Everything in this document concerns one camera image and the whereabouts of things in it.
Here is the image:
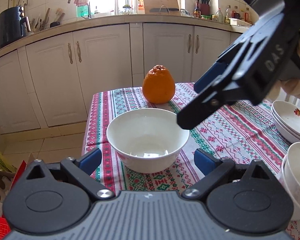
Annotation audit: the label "utensil holder with utensils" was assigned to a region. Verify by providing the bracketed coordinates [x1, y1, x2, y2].
[30, 8, 65, 33]

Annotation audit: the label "dark soy sauce bottle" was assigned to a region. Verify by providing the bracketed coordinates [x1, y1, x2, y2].
[193, 1, 201, 18]

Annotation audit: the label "white plate with fruit print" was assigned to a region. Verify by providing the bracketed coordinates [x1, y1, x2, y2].
[271, 100, 300, 143]

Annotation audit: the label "knife block with knives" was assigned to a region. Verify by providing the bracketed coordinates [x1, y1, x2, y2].
[197, 0, 210, 16]

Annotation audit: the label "white kitchen cabinets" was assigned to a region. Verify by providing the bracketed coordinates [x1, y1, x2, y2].
[0, 23, 238, 133]

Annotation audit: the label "pointed top orange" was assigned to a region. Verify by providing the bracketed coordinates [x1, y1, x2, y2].
[142, 65, 175, 105]

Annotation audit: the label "wooden cutting board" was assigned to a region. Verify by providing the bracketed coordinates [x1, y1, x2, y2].
[143, 0, 181, 16]

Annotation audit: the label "black air fryer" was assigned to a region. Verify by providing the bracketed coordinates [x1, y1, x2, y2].
[0, 5, 31, 48]

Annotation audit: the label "chrome kitchen faucet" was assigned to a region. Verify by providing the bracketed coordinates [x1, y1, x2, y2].
[68, 0, 91, 19]

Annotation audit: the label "red cardboard box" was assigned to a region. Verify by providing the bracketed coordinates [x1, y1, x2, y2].
[0, 159, 28, 240]

